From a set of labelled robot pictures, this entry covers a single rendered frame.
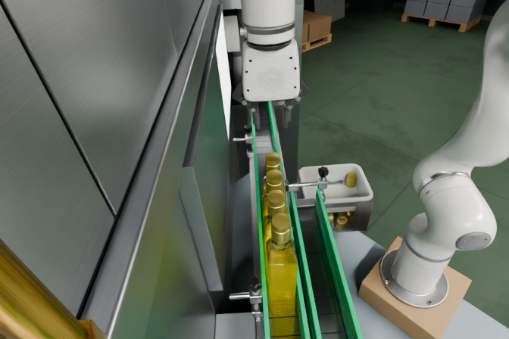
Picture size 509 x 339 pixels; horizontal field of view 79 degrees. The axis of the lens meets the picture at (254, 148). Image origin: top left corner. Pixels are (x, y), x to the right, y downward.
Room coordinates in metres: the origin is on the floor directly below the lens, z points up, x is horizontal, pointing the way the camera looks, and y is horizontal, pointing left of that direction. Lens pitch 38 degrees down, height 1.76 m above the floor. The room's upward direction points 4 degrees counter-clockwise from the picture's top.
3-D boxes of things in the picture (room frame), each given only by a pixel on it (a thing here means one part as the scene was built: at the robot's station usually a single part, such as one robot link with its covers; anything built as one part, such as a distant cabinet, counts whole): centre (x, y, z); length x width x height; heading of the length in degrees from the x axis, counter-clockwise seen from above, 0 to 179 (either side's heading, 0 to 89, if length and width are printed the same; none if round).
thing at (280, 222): (0.34, -0.04, 1.31); 0.04 x 0.04 x 0.04
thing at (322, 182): (0.62, -0.16, 1.12); 0.17 x 0.03 x 0.12; 90
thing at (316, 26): (4.84, -0.72, 0.19); 1.11 x 0.80 x 0.39; 131
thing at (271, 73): (0.51, -0.04, 1.54); 0.10 x 0.07 x 0.11; 89
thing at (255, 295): (0.32, 0.04, 1.11); 0.07 x 0.04 x 0.13; 90
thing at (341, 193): (0.74, -0.26, 0.97); 0.22 x 0.17 x 0.09; 90
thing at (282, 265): (0.34, -0.04, 1.16); 0.06 x 0.06 x 0.21; 1
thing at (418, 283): (0.47, -0.45, 0.93); 0.19 x 0.19 x 0.18
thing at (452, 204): (0.44, -0.44, 1.14); 0.19 x 0.12 x 0.24; 173
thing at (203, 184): (0.77, 0.10, 1.32); 0.90 x 0.03 x 0.34; 0
